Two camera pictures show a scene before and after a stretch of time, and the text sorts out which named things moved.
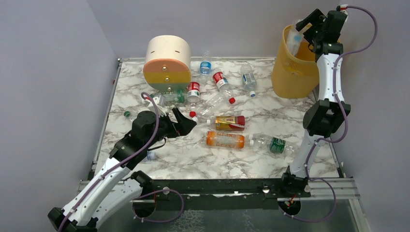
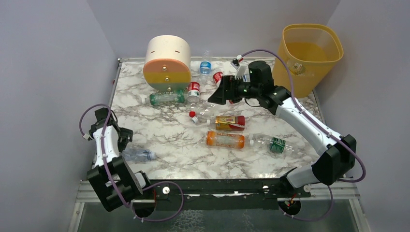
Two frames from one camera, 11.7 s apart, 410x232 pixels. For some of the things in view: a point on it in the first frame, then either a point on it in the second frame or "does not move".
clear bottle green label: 273,144 does not move
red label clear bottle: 222,82 does not move
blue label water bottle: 205,67 does not move
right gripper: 316,30 -> 229,88
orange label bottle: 225,139 does not move
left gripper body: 174,123 -> 125,136
